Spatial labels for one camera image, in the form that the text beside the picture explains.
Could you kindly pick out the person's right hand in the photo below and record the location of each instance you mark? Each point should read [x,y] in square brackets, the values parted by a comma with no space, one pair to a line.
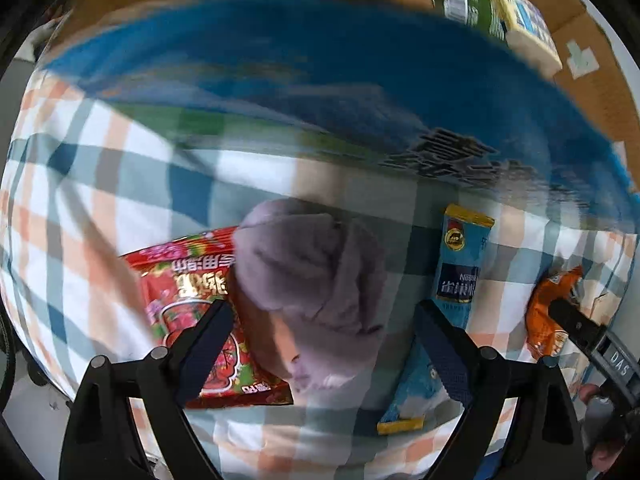
[603,438]

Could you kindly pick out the purple cloth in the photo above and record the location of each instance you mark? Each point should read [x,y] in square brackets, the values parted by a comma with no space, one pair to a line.
[308,288]

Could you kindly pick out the plaid checkered bed quilt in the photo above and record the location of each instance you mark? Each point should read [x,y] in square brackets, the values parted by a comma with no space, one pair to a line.
[83,185]

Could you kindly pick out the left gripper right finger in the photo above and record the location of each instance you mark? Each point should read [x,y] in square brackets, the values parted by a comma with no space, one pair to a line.
[544,439]

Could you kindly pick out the orange panda snack packet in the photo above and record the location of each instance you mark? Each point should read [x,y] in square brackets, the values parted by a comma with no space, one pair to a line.
[553,317]

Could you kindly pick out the open cardboard milk box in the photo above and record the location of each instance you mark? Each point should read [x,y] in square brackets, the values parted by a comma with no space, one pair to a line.
[390,84]

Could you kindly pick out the white blue tissue pack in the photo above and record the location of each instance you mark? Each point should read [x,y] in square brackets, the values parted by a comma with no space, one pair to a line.
[528,36]

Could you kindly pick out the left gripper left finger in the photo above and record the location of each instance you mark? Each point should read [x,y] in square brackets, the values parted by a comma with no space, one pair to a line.
[101,439]

